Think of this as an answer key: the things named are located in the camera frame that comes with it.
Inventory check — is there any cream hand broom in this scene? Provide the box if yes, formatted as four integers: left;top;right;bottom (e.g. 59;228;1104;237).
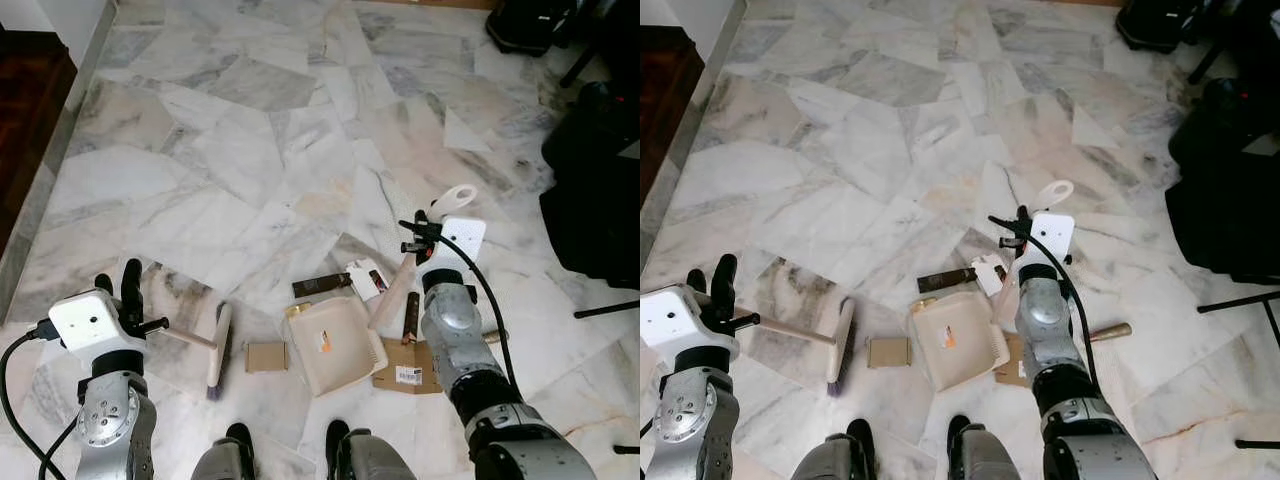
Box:
150;302;234;401
745;297;858;398

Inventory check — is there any cream plastic dustpan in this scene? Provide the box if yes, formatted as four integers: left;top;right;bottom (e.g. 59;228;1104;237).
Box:
284;184;479;398
906;179;1076;393

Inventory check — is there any white printed card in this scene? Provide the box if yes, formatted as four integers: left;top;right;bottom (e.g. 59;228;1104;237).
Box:
345;258;391;302
972;254;1011;298

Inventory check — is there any brown bar wrapper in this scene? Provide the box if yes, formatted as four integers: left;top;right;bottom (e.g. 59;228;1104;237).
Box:
292;274;354;299
916;267;979;294

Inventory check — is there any black fabric case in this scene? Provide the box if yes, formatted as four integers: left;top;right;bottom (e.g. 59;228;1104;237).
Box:
1165;150;1280;286
540;165;641;291

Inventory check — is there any flat cardboard piece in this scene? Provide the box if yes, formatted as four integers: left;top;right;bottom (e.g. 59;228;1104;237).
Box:
993;330;1051;389
371;337;448;395

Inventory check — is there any small cardboard box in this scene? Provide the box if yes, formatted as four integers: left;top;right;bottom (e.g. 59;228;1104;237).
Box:
867;337;911;369
245;341;289;374

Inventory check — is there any grey robot left leg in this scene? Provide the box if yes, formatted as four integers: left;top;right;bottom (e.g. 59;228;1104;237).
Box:
790;418;881;480
190;422;259;480

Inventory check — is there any grey robot leg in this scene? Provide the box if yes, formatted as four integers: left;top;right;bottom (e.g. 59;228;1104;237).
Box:
325;418;416;480
790;418;881;480
948;413;1023;480
190;422;259;480

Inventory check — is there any black backpack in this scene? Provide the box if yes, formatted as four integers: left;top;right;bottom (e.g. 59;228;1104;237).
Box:
545;80;641;176
1168;77;1280;166

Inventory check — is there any grey robot right leg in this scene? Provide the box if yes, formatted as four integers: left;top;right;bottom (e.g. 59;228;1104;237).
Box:
948;413;1023;480
325;418;416;480

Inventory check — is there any black padded bag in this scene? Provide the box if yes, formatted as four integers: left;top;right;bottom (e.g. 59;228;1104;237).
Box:
1115;0;1206;54
485;0;586;58

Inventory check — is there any black stand with legs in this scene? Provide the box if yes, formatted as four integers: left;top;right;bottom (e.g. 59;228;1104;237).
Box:
1190;0;1280;86
560;0;641;91

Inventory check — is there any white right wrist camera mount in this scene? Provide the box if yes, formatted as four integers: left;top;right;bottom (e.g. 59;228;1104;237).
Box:
1025;211;1076;271
437;215;488;273

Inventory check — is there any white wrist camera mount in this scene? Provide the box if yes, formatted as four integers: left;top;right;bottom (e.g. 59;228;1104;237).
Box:
48;289;138;353
1025;211;1076;271
640;285;739;363
437;215;488;273

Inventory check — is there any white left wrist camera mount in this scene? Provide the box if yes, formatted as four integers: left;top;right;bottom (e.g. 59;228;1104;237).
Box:
48;289;138;353
640;285;739;363

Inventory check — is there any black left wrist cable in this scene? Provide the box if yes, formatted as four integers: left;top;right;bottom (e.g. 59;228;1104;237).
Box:
0;318;81;480

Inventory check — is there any black metal floor frame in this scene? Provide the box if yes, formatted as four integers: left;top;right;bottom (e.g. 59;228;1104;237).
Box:
575;297;641;456
1197;288;1280;451

